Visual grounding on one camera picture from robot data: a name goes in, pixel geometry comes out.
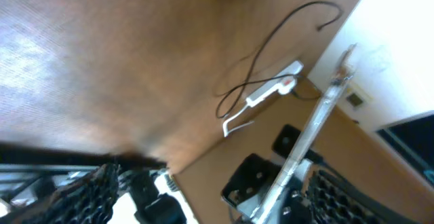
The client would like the white power strip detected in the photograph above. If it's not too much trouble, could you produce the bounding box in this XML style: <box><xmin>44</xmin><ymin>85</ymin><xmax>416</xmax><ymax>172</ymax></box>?
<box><xmin>245</xmin><ymin>60</ymin><xmax>304</xmax><ymax>108</ymax></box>

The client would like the dark monitor screen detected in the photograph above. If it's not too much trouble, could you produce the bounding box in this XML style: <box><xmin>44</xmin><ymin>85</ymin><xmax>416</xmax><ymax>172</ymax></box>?
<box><xmin>376</xmin><ymin>110</ymin><xmax>433</xmax><ymax>186</ymax></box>

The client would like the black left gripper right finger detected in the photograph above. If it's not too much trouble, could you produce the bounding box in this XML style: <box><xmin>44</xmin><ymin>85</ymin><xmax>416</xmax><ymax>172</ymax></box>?
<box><xmin>307</xmin><ymin>170</ymin><xmax>415</xmax><ymax>224</ymax></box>

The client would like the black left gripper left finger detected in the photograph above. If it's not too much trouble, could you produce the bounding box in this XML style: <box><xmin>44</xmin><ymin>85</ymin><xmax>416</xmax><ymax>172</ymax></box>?
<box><xmin>1</xmin><ymin>164</ymin><xmax>119</xmax><ymax>224</ymax></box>

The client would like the black USB charging cable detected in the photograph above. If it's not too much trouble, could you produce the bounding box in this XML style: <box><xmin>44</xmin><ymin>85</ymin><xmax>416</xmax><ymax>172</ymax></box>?
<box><xmin>212</xmin><ymin>0</ymin><xmax>343</xmax><ymax>119</ymax></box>

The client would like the white power strip cord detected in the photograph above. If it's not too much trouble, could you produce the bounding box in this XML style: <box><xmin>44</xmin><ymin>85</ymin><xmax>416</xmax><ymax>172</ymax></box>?
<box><xmin>222</xmin><ymin>103</ymin><xmax>255</xmax><ymax>138</ymax></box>

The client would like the white wall control panel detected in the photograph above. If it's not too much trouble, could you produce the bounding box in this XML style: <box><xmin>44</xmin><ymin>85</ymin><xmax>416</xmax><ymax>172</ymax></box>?
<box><xmin>344</xmin><ymin>82</ymin><xmax>373</xmax><ymax>111</ymax></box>

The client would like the black smartphone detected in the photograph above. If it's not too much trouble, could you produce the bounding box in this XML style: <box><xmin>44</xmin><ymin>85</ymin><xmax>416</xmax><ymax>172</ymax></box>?
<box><xmin>250</xmin><ymin>43</ymin><xmax>357</xmax><ymax>224</ymax></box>

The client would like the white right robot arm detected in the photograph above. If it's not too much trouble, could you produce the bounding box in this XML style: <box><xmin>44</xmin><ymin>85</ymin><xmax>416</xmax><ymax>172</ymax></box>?
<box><xmin>221</xmin><ymin>124</ymin><xmax>323</xmax><ymax>224</ymax></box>

